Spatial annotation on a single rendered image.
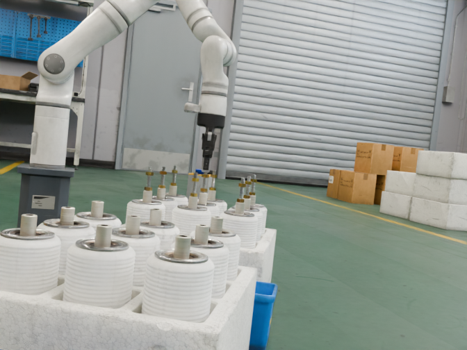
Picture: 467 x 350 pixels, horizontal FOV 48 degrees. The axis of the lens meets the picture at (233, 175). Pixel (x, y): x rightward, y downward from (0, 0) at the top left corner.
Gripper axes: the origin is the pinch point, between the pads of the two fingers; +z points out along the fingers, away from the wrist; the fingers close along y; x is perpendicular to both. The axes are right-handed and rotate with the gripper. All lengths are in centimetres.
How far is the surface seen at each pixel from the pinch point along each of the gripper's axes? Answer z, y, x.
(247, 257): 18.8, -22.8, -11.5
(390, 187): 11, 278, -157
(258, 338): 32, -36, -14
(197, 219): 12.0, -16.4, 0.7
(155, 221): 9.5, -43.4, 8.7
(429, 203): 17, 226, -167
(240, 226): 12.2, -19.3, -9.4
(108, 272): 13, -70, 12
